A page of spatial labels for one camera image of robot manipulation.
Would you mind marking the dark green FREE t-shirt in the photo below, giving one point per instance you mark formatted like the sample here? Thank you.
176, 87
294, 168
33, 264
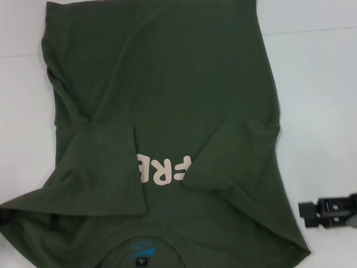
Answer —
167, 69

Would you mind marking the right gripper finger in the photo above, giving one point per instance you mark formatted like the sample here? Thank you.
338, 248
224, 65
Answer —
326, 222
320, 206

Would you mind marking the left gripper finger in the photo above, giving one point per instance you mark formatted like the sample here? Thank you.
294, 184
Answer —
3, 217

